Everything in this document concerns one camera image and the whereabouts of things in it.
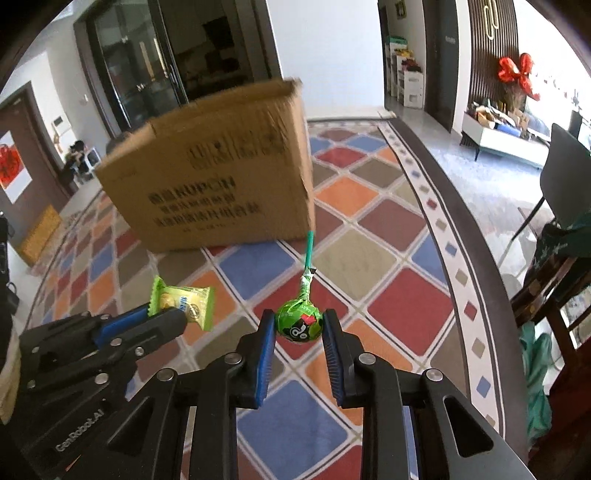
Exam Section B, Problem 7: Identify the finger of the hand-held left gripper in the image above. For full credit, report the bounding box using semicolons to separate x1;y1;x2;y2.
23;308;188;393
19;302;153;365

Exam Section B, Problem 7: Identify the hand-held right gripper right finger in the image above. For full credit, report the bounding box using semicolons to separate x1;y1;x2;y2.
322;309;539;480

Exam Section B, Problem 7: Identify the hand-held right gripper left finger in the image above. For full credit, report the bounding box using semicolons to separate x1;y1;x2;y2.
55;309;278;480

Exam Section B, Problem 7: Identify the yellow-green candy packet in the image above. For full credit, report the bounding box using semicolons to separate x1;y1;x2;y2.
148;275;216;332

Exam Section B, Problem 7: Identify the green lollipop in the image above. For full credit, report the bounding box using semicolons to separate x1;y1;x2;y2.
276;229;324;344

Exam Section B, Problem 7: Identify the brown cardboard box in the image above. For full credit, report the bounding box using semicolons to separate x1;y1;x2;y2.
93;78;317;254

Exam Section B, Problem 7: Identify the person's left forearm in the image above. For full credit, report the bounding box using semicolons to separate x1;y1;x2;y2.
0;332;21;423

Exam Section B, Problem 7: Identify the colourful checked tablecloth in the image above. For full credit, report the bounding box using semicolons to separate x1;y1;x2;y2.
23;117;532;480

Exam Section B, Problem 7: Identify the yellow woven basket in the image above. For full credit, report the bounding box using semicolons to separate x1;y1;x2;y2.
21;205;63;266

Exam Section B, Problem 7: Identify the green cloth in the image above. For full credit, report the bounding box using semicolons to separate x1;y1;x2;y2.
519;217;591;444

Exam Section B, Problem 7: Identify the dark wooden chair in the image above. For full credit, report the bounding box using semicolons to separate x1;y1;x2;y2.
510;249;591;462

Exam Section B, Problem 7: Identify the dark glass sliding door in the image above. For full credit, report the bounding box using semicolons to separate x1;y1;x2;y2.
74;0;278;139

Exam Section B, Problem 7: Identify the white low cabinet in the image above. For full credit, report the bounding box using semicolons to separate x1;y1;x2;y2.
459;111;552;169

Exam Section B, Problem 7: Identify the white shelf unit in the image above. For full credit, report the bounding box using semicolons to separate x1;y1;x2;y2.
387;37;426;110

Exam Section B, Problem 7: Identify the pile of boxes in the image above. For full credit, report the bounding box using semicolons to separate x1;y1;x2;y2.
468;99;532;134

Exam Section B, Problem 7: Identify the dark grey chair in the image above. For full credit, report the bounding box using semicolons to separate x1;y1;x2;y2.
510;122;591;241

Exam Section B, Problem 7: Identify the dark wooden door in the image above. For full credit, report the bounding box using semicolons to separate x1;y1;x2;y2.
425;0;469;134

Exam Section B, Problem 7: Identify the red bow decoration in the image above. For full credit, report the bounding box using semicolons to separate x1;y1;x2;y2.
498;53;541;100

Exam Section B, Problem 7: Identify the red wall poster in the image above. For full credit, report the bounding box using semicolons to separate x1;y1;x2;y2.
0;131;33;203

